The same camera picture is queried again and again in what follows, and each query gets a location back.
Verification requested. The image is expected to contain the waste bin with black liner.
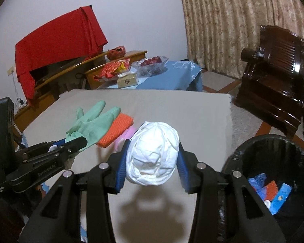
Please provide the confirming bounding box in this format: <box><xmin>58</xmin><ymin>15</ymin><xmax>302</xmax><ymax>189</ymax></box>
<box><xmin>222</xmin><ymin>135</ymin><xmax>304</xmax><ymax>243</ymax></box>

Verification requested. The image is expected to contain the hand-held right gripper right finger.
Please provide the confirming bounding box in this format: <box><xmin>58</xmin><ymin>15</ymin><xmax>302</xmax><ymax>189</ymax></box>
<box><xmin>177</xmin><ymin>143</ymin><xmax>285</xmax><ymax>243</ymax></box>

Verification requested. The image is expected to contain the blue white tube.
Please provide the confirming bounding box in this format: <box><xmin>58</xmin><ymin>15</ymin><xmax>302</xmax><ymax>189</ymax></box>
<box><xmin>269</xmin><ymin>183</ymin><xmax>293</xmax><ymax>214</ymax></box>

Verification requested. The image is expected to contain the dark wooden slatted armchair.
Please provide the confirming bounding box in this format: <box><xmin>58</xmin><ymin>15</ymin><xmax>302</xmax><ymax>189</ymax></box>
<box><xmin>233</xmin><ymin>25</ymin><xmax>304</xmax><ymax>140</ymax></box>

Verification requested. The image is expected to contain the black television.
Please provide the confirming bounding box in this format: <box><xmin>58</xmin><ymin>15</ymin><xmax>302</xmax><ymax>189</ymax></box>
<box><xmin>30</xmin><ymin>56</ymin><xmax>92</xmax><ymax>83</ymax></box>

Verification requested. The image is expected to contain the wooden television cabinet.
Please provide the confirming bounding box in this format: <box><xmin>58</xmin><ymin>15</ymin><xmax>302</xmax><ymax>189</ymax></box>
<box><xmin>14</xmin><ymin>51</ymin><xmax>148</xmax><ymax>132</ymax></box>

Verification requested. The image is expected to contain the red snack packet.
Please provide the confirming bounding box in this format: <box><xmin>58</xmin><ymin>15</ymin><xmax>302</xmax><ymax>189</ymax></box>
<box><xmin>94</xmin><ymin>58</ymin><xmax>131</xmax><ymax>80</ymax></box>

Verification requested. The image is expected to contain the blue plastic bag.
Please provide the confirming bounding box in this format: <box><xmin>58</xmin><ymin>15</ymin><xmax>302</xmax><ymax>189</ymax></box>
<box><xmin>248</xmin><ymin>173</ymin><xmax>269</xmax><ymax>200</ymax></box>

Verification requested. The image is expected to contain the white cable bundle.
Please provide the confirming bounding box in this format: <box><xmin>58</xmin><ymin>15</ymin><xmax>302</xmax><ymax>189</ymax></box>
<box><xmin>13</xmin><ymin>75</ymin><xmax>26</xmax><ymax>107</ymax></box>

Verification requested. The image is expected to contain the red patterned bag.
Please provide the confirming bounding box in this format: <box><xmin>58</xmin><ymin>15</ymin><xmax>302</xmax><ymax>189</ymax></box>
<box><xmin>106</xmin><ymin>46</ymin><xmax>126</xmax><ymax>60</ymax></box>

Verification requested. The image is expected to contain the beige patterned curtain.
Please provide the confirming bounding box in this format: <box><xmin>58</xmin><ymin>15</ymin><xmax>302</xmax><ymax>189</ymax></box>
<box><xmin>175</xmin><ymin>0</ymin><xmax>304</xmax><ymax>79</ymax></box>

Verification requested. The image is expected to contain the blue embroidered tablecloth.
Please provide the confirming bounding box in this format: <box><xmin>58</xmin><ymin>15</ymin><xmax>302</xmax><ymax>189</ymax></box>
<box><xmin>96</xmin><ymin>60</ymin><xmax>203</xmax><ymax>92</ymax></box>

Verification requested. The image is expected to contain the pink face mask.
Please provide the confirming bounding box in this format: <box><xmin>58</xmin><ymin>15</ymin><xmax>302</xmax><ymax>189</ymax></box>
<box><xmin>114</xmin><ymin>126</ymin><xmax>137</xmax><ymax>150</ymax></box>

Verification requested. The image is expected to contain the orange foam net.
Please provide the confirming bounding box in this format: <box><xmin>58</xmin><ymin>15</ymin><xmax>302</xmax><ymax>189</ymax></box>
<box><xmin>96</xmin><ymin>113</ymin><xmax>135</xmax><ymax>148</ymax></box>
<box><xmin>265</xmin><ymin>180</ymin><xmax>279</xmax><ymax>201</ymax></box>

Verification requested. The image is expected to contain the red cloth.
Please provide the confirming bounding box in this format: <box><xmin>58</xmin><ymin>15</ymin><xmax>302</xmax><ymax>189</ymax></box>
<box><xmin>15</xmin><ymin>5</ymin><xmax>108</xmax><ymax>99</ymax></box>

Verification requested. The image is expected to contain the white tissue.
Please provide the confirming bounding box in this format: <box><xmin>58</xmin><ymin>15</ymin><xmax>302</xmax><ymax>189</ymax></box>
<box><xmin>126</xmin><ymin>121</ymin><xmax>180</xmax><ymax>186</ymax></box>

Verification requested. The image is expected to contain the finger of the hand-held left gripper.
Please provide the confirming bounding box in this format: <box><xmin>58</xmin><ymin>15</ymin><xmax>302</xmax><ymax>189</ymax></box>
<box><xmin>7</xmin><ymin>136</ymin><xmax>88</xmax><ymax>186</ymax></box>
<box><xmin>15</xmin><ymin>139</ymin><xmax>66</xmax><ymax>161</ymax></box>

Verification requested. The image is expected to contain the glass fruit bowl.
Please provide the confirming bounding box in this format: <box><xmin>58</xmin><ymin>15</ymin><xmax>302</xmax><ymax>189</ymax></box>
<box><xmin>130</xmin><ymin>55</ymin><xmax>169</xmax><ymax>76</ymax></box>

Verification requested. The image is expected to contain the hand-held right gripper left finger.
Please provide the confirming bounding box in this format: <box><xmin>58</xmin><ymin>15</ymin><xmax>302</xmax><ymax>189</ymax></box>
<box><xmin>20</xmin><ymin>139</ymin><xmax>131</xmax><ymax>243</ymax></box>

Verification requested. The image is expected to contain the beige tissue box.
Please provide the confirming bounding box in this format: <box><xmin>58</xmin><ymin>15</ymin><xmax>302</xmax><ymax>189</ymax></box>
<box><xmin>117</xmin><ymin>72</ymin><xmax>138</xmax><ymax>88</ymax></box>

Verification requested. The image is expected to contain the green rubber glove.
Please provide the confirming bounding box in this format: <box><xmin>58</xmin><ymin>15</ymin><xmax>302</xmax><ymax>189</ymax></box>
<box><xmin>65</xmin><ymin>101</ymin><xmax>121</xmax><ymax>150</ymax></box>

